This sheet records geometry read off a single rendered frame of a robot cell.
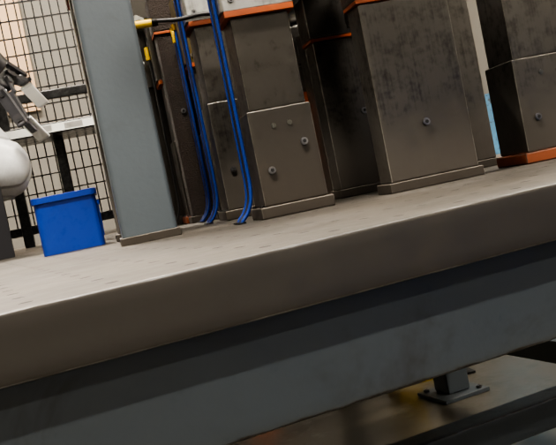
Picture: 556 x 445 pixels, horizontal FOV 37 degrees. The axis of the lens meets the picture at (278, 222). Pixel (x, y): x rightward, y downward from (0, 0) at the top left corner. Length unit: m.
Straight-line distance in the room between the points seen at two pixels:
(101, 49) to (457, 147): 0.45
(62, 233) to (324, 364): 0.80
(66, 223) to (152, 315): 0.84
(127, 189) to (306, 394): 0.54
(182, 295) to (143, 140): 0.58
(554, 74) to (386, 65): 0.23
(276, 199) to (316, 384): 0.44
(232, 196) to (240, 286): 0.73
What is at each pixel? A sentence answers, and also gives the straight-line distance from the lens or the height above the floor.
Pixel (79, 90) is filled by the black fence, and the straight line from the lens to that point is 2.61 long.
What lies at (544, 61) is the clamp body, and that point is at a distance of 1.10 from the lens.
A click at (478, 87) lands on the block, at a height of 0.82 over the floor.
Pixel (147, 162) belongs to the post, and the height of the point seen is 0.80.
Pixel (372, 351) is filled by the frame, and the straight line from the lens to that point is 0.57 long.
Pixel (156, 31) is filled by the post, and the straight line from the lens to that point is 1.49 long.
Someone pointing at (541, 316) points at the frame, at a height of 0.60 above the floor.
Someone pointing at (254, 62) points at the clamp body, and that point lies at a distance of 0.98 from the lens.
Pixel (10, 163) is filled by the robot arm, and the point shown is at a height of 0.91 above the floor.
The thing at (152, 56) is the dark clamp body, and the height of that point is 1.01.
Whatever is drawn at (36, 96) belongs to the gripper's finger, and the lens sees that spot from 2.11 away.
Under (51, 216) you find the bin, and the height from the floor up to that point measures 0.76.
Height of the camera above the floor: 0.74
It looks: 3 degrees down
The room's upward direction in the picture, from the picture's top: 11 degrees counter-clockwise
